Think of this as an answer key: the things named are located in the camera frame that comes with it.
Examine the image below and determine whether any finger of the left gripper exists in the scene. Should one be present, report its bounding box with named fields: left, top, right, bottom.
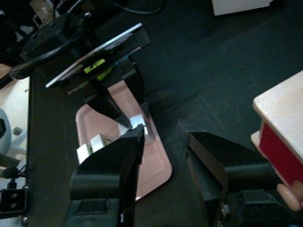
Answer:
left=122, top=66, right=153, bottom=128
left=85, top=83, right=133, bottom=129

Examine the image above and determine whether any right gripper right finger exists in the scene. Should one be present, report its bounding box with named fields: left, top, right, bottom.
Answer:
left=189, top=132, right=303, bottom=227

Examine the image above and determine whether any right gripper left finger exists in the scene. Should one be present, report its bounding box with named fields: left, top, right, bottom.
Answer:
left=65, top=125, right=146, bottom=227

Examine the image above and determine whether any white toy sushi piece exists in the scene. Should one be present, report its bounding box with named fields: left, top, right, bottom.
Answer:
left=118, top=114, right=151, bottom=137
left=77, top=144, right=94, bottom=165
left=90, top=133, right=114, bottom=153

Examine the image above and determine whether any pink rectangular plate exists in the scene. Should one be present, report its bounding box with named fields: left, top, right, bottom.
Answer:
left=75, top=81, right=174, bottom=202

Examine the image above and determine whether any pink rounded toy piece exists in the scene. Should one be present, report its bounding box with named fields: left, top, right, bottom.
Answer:
left=277, top=180, right=303, bottom=212

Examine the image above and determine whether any black device with round holes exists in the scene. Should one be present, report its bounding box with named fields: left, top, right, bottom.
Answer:
left=0, top=189, right=29, bottom=220

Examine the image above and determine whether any cream box with red side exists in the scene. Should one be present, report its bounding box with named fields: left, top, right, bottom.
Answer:
left=250, top=70, right=303, bottom=187

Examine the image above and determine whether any small white cube box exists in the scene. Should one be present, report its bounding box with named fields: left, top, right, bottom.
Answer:
left=211, top=0, right=274, bottom=16

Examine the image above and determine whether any thick black sleeved cable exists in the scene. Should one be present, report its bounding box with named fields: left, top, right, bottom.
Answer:
left=10, top=35, right=87, bottom=81

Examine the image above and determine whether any black looped cable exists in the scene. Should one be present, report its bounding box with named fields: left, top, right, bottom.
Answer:
left=106, top=0, right=167, bottom=16

